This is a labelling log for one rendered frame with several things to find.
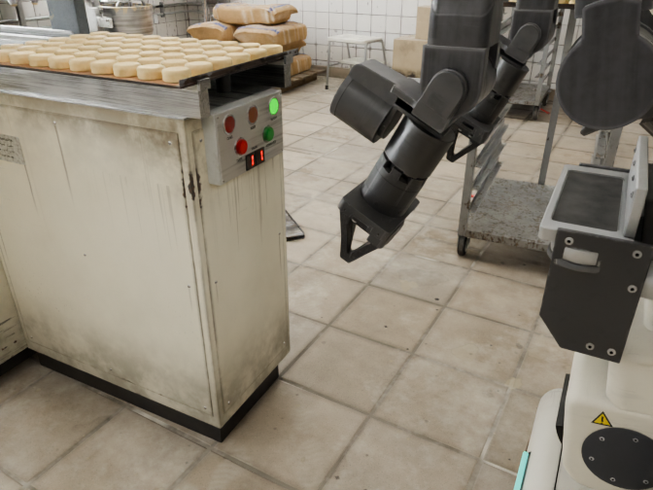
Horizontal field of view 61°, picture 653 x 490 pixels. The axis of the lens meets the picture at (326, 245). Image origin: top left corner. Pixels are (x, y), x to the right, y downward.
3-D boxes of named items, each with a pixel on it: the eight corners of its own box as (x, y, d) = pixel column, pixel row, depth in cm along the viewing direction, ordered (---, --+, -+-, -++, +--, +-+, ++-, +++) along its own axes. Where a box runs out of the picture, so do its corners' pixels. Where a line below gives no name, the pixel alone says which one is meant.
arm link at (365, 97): (472, 84, 49) (494, 68, 56) (366, 13, 50) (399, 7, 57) (404, 187, 56) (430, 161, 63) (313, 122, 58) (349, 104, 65)
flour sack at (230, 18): (208, 23, 508) (206, 4, 500) (232, 18, 542) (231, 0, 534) (278, 27, 482) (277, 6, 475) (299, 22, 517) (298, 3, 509)
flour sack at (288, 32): (274, 50, 470) (273, 28, 462) (232, 46, 485) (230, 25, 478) (311, 39, 528) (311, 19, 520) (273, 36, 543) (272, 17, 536)
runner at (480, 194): (475, 213, 212) (476, 205, 210) (467, 211, 213) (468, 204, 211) (503, 162, 263) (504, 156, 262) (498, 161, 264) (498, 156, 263)
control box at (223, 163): (207, 183, 109) (199, 113, 103) (271, 149, 128) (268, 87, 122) (222, 186, 108) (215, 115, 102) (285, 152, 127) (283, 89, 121)
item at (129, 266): (31, 370, 166) (-68, 56, 124) (118, 312, 193) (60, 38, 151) (223, 456, 138) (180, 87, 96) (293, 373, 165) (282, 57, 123)
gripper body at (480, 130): (449, 121, 95) (473, 83, 90) (464, 107, 103) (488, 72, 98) (482, 141, 94) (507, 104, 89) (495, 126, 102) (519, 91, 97)
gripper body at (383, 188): (333, 210, 61) (364, 157, 56) (370, 181, 69) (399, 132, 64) (381, 246, 60) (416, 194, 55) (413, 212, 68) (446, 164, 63)
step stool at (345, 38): (392, 87, 517) (395, 35, 496) (364, 95, 486) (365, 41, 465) (352, 81, 542) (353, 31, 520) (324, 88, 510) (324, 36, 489)
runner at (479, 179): (478, 191, 208) (479, 183, 206) (470, 190, 209) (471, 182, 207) (506, 144, 259) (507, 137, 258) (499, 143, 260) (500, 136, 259)
